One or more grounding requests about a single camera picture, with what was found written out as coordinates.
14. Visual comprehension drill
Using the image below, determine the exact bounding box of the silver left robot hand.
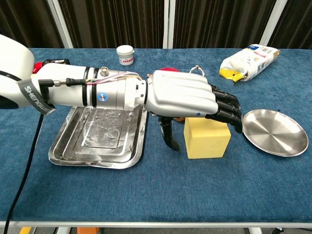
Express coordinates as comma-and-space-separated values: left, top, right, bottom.
145, 69, 244, 152

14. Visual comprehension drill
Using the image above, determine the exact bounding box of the white and yellow bag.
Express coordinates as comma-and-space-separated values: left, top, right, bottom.
218, 43, 281, 83

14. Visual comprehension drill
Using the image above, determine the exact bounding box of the grey printed arm strap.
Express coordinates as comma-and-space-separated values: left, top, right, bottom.
17, 79, 56, 115

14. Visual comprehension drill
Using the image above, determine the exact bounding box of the large orange block under table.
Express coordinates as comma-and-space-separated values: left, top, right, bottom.
77, 227, 100, 234

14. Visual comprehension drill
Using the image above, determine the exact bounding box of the rectangular steel tray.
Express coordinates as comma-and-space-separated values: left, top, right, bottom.
48, 104, 149, 169

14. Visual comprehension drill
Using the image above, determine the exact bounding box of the blue tablecloth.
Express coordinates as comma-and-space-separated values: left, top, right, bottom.
0, 47, 312, 223

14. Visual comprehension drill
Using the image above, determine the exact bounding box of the round steel plate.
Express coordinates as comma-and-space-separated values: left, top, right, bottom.
242, 109, 309, 157

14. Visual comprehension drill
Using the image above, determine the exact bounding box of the white table rim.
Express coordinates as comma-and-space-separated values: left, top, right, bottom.
0, 220, 312, 229

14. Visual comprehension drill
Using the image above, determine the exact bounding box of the white upright frame post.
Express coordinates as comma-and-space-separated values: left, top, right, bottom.
162, 0, 170, 49
169, 0, 176, 49

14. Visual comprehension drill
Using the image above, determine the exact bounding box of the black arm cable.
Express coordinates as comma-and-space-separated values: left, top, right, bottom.
3, 113, 44, 234

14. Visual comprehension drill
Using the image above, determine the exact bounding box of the small white jar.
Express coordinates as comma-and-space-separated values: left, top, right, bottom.
116, 45, 135, 66

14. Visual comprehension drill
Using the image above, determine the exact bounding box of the yellow foam cube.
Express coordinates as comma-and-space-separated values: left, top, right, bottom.
183, 117, 232, 159

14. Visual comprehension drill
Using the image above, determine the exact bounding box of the dark brown curtain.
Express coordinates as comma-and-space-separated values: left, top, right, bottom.
0, 0, 312, 55

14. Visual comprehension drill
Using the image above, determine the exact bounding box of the black device with red tip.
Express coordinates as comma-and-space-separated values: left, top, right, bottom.
32, 58, 71, 74

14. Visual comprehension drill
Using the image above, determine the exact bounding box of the braided rope loop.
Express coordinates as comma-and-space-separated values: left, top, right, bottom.
189, 65, 205, 78

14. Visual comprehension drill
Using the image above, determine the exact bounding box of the white slanted frame post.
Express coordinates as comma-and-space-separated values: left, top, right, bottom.
46, 0, 74, 49
259, 0, 289, 47

